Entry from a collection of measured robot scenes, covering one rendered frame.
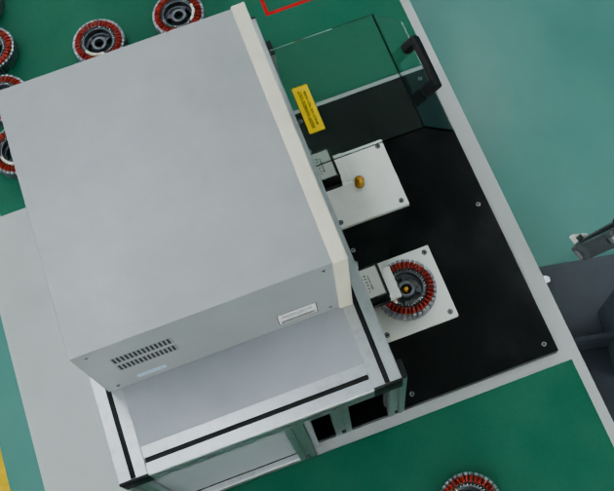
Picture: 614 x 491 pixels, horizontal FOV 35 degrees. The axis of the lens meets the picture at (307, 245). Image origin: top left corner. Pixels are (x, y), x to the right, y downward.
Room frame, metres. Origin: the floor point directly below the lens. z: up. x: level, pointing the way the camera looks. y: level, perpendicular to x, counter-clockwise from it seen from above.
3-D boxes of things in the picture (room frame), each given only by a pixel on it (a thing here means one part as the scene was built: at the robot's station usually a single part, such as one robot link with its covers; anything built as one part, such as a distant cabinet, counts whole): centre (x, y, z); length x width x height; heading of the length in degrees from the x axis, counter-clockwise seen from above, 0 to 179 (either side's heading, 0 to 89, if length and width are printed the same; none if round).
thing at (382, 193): (0.78, -0.13, 0.78); 0.15 x 0.15 x 0.01; 9
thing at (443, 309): (0.54, -0.16, 0.78); 0.15 x 0.15 x 0.01; 9
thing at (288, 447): (0.27, 0.20, 0.91); 0.28 x 0.03 x 0.32; 99
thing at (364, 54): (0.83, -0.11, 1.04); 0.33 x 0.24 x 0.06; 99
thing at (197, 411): (0.61, 0.17, 1.09); 0.68 x 0.44 x 0.05; 9
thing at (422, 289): (0.54, -0.16, 0.80); 0.11 x 0.11 x 0.04
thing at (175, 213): (0.62, 0.18, 1.22); 0.44 x 0.39 x 0.20; 9
